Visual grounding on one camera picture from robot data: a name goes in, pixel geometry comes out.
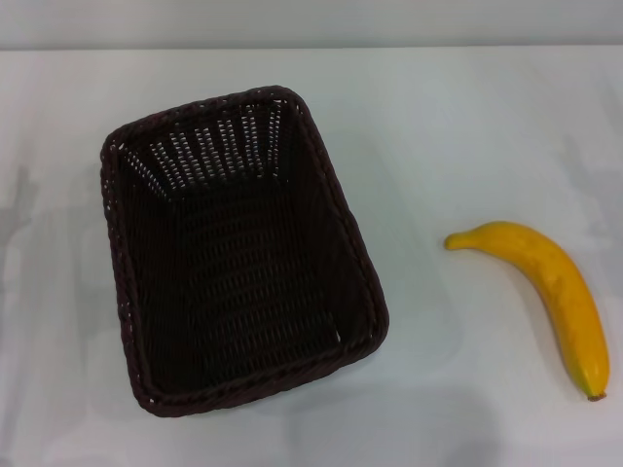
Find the yellow banana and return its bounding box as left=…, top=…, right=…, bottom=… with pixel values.
left=443, top=221, right=611, bottom=403

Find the dark brown woven basket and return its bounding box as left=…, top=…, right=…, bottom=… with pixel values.
left=99, top=85, right=391, bottom=420

